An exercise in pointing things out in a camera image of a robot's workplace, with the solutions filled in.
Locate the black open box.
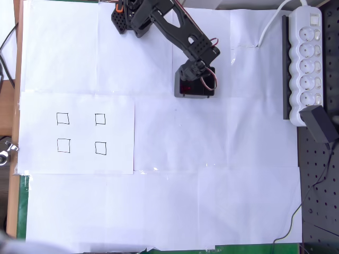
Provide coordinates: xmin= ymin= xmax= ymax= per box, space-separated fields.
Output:
xmin=174 ymin=64 xmax=217 ymax=100

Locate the white power strip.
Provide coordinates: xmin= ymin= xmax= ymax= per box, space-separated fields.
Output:
xmin=288 ymin=5 xmax=325 ymax=127

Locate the white sheet with drawn squares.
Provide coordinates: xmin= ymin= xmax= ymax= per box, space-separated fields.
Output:
xmin=19 ymin=90 xmax=136 ymax=176

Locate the black power adapter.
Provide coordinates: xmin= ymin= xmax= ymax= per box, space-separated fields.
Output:
xmin=299 ymin=105 xmax=339 ymax=144

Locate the black pegboard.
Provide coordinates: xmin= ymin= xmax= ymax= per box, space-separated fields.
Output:
xmin=296 ymin=0 xmax=339 ymax=254

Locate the silver metal clamp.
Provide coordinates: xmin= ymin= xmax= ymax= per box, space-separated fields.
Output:
xmin=0 ymin=141 xmax=20 ymax=167

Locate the green cutting mat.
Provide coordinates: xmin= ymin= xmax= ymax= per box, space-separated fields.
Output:
xmin=16 ymin=173 xmax=301 ymax=254

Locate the red white servo cable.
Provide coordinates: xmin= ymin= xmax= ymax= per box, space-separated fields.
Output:
xmin=200 ymin=37 xmax=221 ymax=92

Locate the white power cable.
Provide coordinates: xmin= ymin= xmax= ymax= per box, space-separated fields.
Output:
xmin=257 ymin=0 xmax=310 ymax=49

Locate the thin black adapter cable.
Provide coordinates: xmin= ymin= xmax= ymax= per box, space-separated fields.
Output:
xmin=272 ymin=142 xmax=337 ymax=254

